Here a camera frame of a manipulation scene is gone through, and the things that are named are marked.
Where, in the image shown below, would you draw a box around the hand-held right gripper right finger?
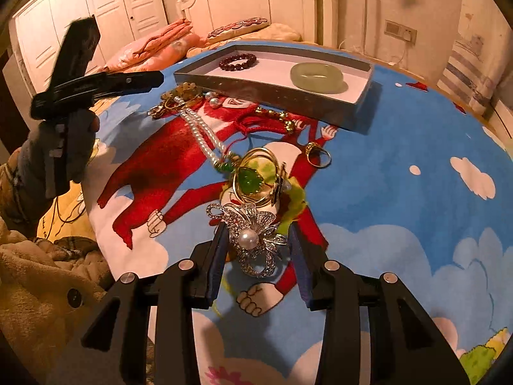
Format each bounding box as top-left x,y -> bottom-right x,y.
289,221 -> 471,385

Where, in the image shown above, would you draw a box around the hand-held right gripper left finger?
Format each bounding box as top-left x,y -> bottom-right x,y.
48,221 -> 230,385

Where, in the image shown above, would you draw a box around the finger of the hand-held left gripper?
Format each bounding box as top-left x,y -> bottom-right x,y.
93,70 -> 165,99

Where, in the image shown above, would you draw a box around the silver pearl brooch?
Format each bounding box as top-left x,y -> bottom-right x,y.
206,202 -> 289,277

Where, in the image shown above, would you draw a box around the gold pendant bead necklace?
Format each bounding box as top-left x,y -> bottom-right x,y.
149,82 -> 205,119

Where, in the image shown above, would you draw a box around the white pearl necklace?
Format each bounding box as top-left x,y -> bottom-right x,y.
178,91 -> 241,173

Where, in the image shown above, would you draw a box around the gold bangle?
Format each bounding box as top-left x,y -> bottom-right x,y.
230,147 -> 291,209

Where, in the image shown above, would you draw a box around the grey jewelry box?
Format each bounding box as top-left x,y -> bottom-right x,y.
173,44 -> 375,132

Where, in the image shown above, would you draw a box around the person's left forearm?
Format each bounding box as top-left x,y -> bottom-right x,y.
0,126 -> 53,233

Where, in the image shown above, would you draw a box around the person's left hand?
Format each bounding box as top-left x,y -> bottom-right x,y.
60,108 -> 100,192

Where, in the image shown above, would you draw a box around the pink folded quilt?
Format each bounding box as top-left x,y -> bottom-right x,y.
102,18 -> 209,73

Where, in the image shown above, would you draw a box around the white wardrobe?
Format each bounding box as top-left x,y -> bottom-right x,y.
12,0 -> 169,89

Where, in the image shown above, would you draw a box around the green gemstone gold pendant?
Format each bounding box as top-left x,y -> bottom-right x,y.
236,167 -> 265,195

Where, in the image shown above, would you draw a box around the embroidered pillow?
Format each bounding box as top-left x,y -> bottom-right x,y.
206,17 -> 270,40

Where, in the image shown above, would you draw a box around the white bed headboard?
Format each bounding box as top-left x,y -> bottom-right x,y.
175,0 -> 339,47

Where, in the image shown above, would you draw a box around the blue cartoon printed blanket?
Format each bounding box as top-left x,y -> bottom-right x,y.
86,40 -> 513,385

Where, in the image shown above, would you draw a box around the yellow pillow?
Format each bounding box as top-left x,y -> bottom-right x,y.
262,22 -> 302,43

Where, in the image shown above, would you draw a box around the pale green jade bangle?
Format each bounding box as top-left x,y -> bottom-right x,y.
290,62 -> 349,95

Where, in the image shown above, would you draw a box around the beige fleece clothing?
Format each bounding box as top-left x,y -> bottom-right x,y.
0,217 -> 121,373

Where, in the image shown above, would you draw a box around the striped curtain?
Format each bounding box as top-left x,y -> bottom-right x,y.
437,0 -> 513,121

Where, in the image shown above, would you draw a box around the gold ring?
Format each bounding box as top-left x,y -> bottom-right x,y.
305,142 -> 332,168

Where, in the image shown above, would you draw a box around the red cord gold bead bracelet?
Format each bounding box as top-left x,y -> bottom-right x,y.
234,106 -> 301,157

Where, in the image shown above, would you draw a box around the wall socket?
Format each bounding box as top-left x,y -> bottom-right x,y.
384,20 -> 417,43

